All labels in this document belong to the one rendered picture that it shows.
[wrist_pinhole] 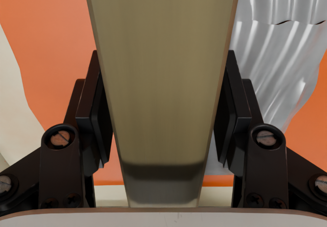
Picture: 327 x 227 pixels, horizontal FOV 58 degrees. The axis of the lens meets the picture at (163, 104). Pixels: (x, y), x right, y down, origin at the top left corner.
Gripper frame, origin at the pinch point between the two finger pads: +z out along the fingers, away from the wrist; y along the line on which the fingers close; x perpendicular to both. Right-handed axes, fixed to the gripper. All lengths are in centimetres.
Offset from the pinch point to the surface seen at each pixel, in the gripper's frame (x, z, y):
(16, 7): 0.6, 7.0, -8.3
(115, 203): -24.6, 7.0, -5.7
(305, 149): -13.5, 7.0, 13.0
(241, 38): -1.2, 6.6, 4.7
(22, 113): -8.4, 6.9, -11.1
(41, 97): -6.6, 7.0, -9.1
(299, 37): -1.0, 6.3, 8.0
